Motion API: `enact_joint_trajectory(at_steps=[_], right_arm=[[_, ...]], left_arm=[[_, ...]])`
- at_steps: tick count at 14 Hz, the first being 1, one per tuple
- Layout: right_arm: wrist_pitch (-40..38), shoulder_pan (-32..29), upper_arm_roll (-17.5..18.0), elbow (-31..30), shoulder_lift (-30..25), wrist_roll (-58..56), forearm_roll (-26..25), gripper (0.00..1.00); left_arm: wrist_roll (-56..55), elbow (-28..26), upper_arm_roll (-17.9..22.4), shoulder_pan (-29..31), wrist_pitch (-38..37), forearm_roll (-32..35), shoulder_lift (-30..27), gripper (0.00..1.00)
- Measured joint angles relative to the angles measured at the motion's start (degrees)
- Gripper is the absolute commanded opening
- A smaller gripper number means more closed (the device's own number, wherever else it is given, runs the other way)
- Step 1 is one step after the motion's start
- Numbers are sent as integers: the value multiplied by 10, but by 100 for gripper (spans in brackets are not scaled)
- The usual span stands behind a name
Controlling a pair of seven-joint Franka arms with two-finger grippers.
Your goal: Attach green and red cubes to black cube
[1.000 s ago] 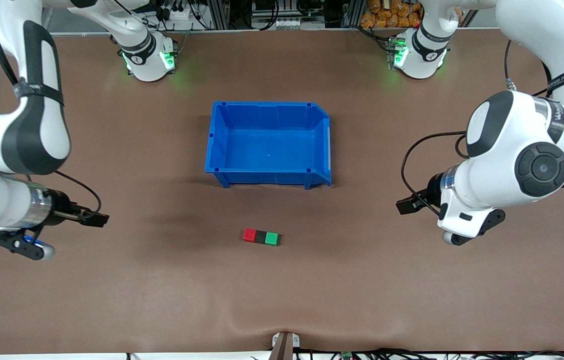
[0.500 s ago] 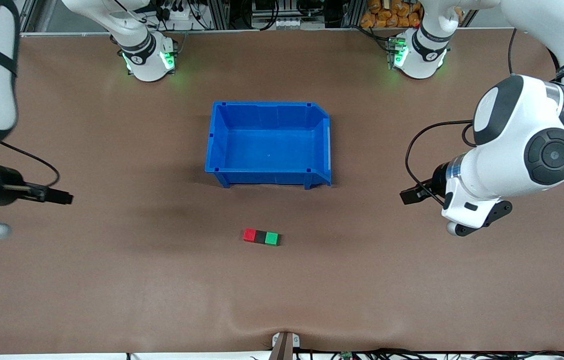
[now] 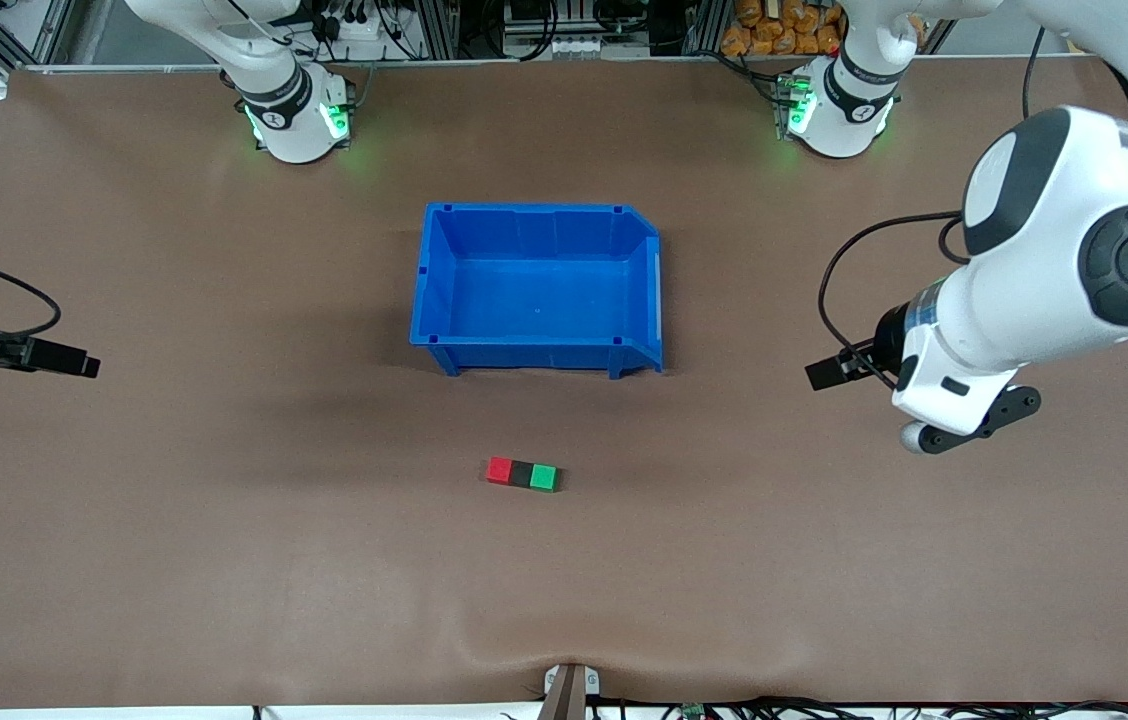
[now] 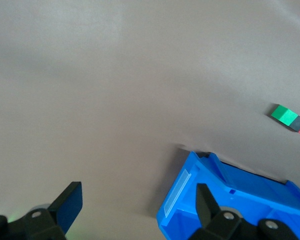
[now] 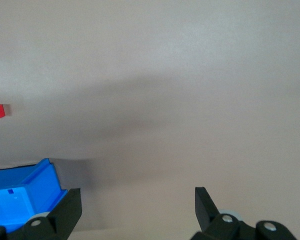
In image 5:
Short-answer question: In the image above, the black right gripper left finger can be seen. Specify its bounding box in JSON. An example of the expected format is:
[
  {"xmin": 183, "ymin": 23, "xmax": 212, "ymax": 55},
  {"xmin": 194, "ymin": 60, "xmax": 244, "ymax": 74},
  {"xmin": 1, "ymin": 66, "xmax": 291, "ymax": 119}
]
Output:
[{"xmin": 0, "ymin": 187, "xmax": 83, "ymax": 240}]

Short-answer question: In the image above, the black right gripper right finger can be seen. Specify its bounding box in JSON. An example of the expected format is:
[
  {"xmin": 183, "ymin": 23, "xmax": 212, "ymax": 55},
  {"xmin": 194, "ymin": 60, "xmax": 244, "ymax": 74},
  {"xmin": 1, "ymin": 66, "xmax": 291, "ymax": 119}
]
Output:
[{"xmin": 189, "ymin": 186, "xmax": 299, "ymax": 240}]

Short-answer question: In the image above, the blue plastic storage bin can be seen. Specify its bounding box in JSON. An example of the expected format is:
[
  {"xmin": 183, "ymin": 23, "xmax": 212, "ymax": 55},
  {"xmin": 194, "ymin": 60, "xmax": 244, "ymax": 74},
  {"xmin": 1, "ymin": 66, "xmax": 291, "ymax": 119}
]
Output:
[{"xmin": 0, "ymin": 157, "xmax": 68, "ymax": 235}]

